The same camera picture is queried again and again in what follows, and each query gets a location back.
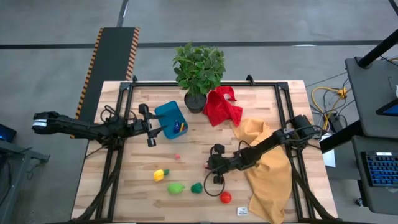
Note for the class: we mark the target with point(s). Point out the dark green toy pepper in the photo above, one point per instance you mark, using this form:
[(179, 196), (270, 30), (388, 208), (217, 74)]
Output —
[(196, 188)]

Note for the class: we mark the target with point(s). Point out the black tablet with blue screen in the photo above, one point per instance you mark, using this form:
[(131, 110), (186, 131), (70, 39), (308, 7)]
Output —
[(390, 109)]

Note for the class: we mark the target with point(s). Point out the black desk support bar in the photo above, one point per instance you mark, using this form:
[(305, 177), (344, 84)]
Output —
[(342, 137)]

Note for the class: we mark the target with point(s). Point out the white label card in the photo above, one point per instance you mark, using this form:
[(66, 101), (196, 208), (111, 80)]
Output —
[(242, 211)]

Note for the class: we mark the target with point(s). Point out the black metal table frame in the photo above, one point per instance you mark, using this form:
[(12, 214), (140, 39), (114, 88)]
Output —
[(155, 84)]

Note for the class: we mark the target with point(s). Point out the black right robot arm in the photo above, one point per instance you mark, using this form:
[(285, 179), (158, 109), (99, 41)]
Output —
[(264, 146)]

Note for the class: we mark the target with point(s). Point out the green plant in black pot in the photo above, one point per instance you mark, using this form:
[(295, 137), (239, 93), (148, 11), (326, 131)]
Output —
[(199, 68)]

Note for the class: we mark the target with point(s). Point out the red cloth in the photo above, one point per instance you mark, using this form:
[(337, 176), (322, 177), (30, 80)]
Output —
[(220, 109)]

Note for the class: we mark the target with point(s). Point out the black mat with hazard stripes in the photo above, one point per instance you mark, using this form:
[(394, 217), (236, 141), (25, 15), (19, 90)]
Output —
[(112, 56)]

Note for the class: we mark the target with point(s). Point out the yellow cloth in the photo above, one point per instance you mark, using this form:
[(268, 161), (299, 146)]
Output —
[(270, 186)]

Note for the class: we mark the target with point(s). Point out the gray desk top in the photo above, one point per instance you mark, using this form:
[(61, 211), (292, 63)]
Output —
[(370, 93)]

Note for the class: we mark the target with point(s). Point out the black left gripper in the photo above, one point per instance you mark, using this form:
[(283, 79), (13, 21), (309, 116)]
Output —
[(143, 127)]

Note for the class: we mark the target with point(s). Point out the blue toy piece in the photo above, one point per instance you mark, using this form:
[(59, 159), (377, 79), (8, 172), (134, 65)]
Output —
[(176, 127)]

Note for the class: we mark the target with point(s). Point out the dark device with blue light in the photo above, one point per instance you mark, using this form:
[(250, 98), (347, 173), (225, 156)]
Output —
[(6, 133)]

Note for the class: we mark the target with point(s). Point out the black power strip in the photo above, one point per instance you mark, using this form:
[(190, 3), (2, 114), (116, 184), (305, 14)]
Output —
[(335, 121)]

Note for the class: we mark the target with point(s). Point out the light green toy pear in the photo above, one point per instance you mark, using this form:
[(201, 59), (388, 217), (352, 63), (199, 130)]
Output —
[(175, 188)]

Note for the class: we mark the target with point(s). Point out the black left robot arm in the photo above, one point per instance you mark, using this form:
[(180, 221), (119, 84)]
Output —
[(77, 127)]

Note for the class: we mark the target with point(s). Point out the backlit computer keyboard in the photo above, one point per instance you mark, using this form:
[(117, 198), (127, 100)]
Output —
[(384, 169)]

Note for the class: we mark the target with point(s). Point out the gray metal cart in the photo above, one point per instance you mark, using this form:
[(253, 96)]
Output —
[(18, 152)]

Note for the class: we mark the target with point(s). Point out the dark gray keyboard desk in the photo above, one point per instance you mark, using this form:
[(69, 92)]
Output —
[(363, 199)]

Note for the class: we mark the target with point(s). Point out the white paper sheet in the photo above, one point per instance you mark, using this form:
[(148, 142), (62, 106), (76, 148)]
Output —
[(329, 158)]

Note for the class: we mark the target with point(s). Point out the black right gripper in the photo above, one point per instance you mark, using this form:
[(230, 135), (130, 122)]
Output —
[(220, 165)]

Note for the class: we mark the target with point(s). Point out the red toy tomato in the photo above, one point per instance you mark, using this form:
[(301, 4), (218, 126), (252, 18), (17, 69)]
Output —
[(225, 197)]

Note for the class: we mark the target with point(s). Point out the black pole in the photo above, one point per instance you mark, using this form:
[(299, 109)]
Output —
[(376, 51)]

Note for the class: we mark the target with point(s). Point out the teal plastic tupperware container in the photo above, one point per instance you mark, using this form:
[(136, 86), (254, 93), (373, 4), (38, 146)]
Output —
[(169, 109)]

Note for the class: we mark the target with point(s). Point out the small pink-red toy fruit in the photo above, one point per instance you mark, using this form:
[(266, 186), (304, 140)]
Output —
[(177, 156)]

